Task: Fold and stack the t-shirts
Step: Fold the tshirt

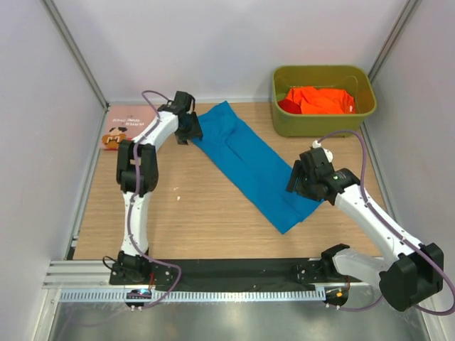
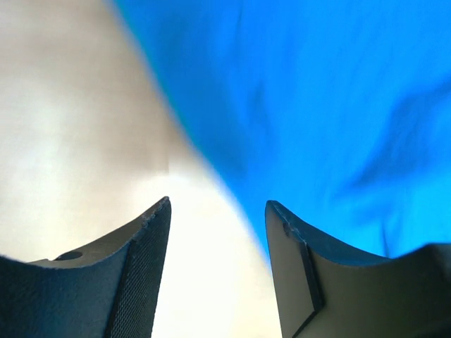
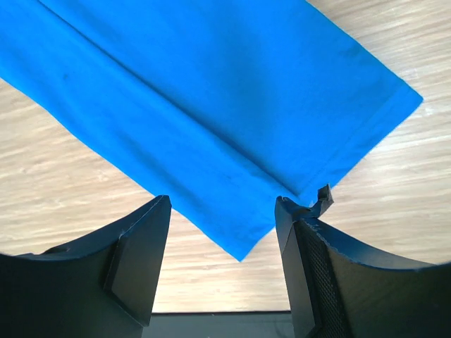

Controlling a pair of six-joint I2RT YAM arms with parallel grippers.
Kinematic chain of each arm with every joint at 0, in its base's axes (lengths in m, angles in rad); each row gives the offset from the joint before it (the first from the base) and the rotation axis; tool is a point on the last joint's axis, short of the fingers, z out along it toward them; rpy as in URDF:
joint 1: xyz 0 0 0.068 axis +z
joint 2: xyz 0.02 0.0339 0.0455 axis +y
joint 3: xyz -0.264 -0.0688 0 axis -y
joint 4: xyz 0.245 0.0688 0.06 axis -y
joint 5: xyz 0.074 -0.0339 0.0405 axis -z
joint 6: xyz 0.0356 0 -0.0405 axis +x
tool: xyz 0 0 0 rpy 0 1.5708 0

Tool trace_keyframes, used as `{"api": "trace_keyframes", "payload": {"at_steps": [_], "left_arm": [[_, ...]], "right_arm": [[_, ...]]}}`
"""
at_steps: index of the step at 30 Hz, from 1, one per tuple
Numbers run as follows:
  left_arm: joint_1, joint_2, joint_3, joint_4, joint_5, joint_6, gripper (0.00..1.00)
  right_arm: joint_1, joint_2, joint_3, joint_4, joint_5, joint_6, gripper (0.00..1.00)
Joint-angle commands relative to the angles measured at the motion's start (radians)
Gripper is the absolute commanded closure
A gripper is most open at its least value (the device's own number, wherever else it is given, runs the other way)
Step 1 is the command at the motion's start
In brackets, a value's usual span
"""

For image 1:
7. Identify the blue t shirt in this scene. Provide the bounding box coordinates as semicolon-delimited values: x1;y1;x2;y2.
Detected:
193;101;322;234

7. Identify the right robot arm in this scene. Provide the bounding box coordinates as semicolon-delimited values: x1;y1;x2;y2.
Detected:
287;146;444;312

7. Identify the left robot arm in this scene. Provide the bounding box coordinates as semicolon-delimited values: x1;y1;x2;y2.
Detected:
109;91;203;285

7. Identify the folded pink t shirt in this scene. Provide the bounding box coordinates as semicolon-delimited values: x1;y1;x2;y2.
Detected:
100;105;156;151

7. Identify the red t shirt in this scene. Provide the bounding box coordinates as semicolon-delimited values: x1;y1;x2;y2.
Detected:
278;99;301;114

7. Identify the orange t shirt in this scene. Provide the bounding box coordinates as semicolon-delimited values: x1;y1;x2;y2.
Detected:
284;86;355;115

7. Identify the olive green plastic bin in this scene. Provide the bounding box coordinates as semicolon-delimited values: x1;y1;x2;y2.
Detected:
272;65;377;137

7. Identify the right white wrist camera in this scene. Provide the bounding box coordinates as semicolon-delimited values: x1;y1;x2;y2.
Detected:
311;140;333;163

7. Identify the white slotted cable duct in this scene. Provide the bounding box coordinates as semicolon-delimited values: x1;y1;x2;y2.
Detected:
60;288;326;303

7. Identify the left aluminium frame post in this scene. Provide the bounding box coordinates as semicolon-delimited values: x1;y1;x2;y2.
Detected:
40;0;109;111

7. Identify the aluminium frame post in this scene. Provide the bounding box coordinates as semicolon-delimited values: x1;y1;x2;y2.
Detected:
40;0;109;111
368;0;421;82

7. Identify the right aluminium frame post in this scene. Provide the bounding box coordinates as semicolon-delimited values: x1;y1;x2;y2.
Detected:
368;0;421;82

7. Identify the aluminium front rail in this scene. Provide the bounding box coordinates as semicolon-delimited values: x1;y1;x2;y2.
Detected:
41;259;433;289

